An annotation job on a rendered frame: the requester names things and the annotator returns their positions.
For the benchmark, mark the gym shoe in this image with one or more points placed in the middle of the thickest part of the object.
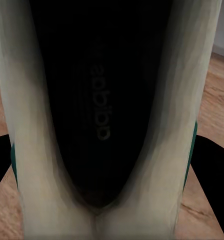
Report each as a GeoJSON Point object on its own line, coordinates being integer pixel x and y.
{"type": "Point", "coordinates": [101, 100]}

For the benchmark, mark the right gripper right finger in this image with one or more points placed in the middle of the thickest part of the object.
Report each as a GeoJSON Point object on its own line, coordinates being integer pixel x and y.
{"type": "Point", "coordinates": [208, 164]}

